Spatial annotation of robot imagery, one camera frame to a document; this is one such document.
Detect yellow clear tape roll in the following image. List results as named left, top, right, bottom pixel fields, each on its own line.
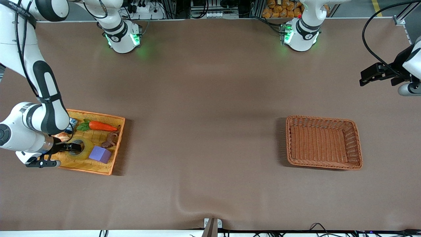
left=65, top=136, right=94, bottom=161

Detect orange wicker tray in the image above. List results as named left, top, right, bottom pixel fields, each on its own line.
left=39, top=109, right=125, bottom=175

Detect blue silver can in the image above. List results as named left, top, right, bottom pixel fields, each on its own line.
left=66, top=118, right=79, bottom=134

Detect purple cube block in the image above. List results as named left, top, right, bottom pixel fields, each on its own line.
left=89, top=146, right=112, bottom=164

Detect orange toy carrot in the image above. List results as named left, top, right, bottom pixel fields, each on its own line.
left=77, top=119, right=119, bottom=132

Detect brown toy figure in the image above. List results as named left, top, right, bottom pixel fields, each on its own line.
left=101, top=125, right=121, bottom=148

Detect brown wicker basket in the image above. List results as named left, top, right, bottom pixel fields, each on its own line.
left=285, top=115, right=363, bottom=171

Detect pile of orange bread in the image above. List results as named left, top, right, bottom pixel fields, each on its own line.
left=262, top=0, right=329, bottom=18

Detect brown table cloth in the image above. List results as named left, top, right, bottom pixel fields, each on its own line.
left=0, top=18, right=421, bottom=231

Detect white power strip with plugs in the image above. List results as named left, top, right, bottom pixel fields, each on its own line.
left=131, top=3, right=165, bottom=19

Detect white empty power strip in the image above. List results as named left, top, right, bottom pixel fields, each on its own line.
left=207, top=12, right=239, bottom=19

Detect aluminium frame profile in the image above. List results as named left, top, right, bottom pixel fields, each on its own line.
left=393, top=0, right=421, bottom=35

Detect metal table clamp bracket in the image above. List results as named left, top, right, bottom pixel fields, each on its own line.
left=203, top=218, right=223, bottom=237

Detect black floor cables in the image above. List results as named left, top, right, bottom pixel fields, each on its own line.
left=308, top=223, right=421, bottom=237

